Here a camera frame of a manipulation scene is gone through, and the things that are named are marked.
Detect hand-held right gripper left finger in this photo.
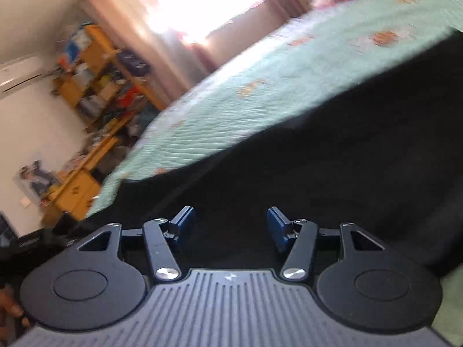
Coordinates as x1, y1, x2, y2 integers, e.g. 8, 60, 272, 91
78, 205, 195, 283

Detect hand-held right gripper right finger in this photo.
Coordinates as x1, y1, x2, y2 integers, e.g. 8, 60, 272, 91
267, 206, 385, 281

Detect black sweatpants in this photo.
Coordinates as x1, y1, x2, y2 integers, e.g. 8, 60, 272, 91
0, 29, 463, 286

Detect person's left hand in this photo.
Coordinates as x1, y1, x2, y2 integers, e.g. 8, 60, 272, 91
0, 291, 31, 328

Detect wooden desk with drawers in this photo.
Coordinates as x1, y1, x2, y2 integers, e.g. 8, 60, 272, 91
41, 112, 145, 225

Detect green quilted bee bedspread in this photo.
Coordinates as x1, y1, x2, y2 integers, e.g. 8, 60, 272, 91
85, 0, 463, 347

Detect black hanging bag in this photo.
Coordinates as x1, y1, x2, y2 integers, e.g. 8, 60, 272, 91
116, 51, 150, 76

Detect wooden bookshelf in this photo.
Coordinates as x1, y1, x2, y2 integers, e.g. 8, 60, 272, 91
52, 23, 167, 134

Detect bright window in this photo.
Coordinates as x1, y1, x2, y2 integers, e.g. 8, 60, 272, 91
126, 0, 266, 44

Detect white air conditioner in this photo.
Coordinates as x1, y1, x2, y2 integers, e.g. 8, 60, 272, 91
0, 52, 44, 96

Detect wall poster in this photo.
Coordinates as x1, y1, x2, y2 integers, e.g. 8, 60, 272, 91
14, 159, 60, 205

